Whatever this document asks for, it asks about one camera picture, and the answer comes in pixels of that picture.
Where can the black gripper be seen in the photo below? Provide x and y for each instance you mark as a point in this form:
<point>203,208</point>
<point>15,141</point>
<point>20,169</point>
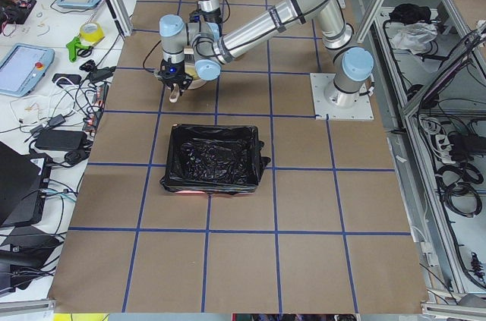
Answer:
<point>211,17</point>
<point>177,79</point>

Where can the yellow tape roll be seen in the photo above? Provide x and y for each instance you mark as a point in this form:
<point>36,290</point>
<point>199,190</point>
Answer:
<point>91,32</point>

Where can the green clamp tool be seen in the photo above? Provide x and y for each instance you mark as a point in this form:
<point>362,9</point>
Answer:
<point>76,49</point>

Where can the beige plastic dustpan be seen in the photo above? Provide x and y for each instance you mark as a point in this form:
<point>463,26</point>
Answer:
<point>192,80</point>

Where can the near teach pendant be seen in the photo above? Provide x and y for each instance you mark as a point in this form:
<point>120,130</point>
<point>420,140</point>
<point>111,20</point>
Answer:
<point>23,68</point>

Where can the bin with black bag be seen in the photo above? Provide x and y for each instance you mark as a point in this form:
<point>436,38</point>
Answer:
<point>214,159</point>

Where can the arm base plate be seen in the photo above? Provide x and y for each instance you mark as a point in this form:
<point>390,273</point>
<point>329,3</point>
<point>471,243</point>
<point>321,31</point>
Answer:
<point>331,104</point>

